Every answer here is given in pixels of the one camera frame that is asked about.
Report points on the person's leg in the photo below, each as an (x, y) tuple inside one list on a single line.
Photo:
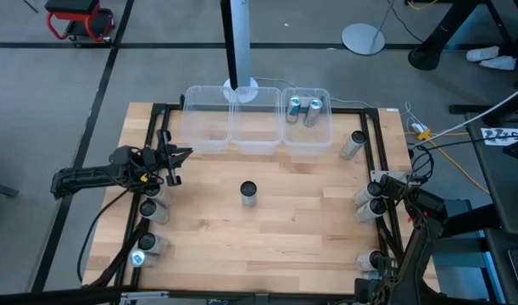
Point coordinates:
[(515, 48)]

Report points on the handwritten paper label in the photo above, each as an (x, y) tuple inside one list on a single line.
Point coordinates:
[(500, 136)]

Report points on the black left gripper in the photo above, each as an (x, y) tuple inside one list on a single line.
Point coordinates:
[(167, 161)]

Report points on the red black rolling stool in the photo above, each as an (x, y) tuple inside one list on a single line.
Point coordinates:
[(72, 6)]

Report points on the person's white shoe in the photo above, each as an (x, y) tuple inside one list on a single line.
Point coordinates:
[(500, 63), (481, 54)]

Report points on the black aluminium table frame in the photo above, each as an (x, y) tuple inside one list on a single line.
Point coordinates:
[(352, 111)]

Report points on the white power adapter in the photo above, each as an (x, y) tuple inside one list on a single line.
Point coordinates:
[(419, 127)]

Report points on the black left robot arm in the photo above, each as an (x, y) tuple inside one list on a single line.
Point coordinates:
[(85, 175)]

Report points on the clear plastic storage bin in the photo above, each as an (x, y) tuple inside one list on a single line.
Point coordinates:
[(256, 146), (307, 146), (207, 144)]

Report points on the black desk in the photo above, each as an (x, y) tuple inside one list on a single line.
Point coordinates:
[(496, 190)]

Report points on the black desk foot bar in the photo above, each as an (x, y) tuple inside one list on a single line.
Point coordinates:
[(470, 109)]

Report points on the grey round floor stand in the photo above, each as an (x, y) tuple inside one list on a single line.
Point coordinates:
[(362, 40)]

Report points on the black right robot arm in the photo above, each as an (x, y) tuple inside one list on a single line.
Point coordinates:
[(415, 254)]

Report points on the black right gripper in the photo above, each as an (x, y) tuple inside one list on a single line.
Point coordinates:
[(375, 292)]

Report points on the grey chair foot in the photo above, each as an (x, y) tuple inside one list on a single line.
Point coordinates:
[(2, 188)]

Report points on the white round disc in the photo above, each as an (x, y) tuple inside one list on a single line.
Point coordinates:
[(241, 42)]

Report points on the blue grey chair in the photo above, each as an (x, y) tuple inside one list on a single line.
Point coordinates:
[(458, 262)]

